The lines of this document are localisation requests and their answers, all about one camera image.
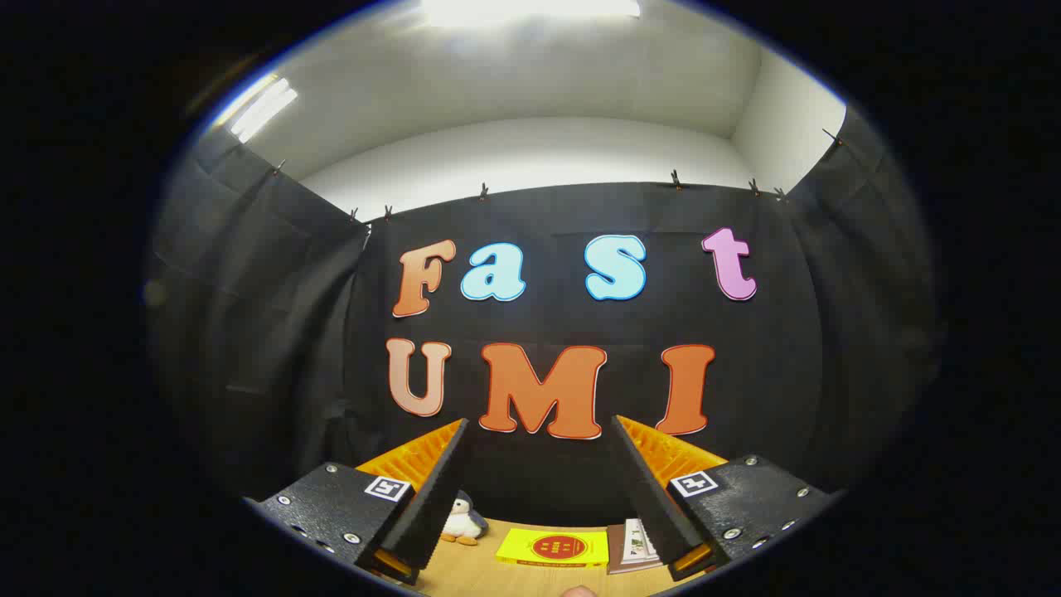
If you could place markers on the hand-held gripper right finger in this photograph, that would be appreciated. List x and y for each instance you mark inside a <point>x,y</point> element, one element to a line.
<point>655,506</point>

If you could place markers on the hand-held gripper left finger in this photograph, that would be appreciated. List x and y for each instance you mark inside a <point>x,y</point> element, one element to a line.
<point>435,506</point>

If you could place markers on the penguin plush toy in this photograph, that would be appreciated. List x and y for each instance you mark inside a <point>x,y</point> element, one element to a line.
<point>464,524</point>

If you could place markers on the white illustrated cover book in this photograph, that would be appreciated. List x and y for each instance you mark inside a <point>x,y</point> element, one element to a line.
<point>638,543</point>

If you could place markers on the brown cover book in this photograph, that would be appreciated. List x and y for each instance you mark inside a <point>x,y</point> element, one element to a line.
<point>615,547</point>

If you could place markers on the yellow book with red circle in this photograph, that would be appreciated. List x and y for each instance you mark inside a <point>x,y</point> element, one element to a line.
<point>522,547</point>

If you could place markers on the row of small cloth clips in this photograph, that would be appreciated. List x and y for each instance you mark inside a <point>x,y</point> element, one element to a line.
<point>675,179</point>

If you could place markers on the ceiling light panel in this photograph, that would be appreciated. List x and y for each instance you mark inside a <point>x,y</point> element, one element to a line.
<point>530,8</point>
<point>264,108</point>

